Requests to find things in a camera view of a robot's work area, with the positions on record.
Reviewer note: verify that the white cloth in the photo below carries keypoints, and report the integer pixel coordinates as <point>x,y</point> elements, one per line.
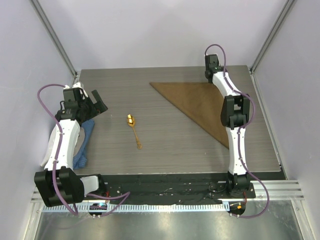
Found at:
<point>70,133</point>

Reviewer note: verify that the right aluminium frame post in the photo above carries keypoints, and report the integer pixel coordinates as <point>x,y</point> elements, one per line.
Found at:
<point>285,11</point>

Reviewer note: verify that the slotted cable duct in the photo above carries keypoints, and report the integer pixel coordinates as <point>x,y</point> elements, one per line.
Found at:
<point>130,208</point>

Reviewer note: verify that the aluminium front rail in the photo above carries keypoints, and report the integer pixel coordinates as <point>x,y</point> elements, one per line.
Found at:
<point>275,191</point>

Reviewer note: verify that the brown cloth napkin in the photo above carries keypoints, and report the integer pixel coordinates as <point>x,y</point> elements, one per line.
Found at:
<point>200,101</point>

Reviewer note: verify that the left aluminium frame post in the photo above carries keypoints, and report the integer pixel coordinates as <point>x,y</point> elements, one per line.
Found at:
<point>53,36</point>

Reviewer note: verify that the gold spoon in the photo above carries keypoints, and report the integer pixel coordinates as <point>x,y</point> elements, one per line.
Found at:
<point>131,122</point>

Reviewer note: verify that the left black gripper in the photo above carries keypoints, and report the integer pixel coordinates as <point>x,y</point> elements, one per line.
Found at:
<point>97,108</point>

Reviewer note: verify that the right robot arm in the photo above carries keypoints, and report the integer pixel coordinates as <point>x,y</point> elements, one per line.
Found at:
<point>234,115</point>

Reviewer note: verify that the aluminium frame post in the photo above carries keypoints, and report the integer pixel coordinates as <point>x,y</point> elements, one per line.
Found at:
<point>285,11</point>
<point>53,36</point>

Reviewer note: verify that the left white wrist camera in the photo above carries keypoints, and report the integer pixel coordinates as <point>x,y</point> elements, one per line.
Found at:
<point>76,85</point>

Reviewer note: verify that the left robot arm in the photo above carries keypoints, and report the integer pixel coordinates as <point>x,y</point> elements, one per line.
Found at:
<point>58,184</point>

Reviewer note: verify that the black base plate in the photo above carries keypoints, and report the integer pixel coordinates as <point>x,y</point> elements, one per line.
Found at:
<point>180,177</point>

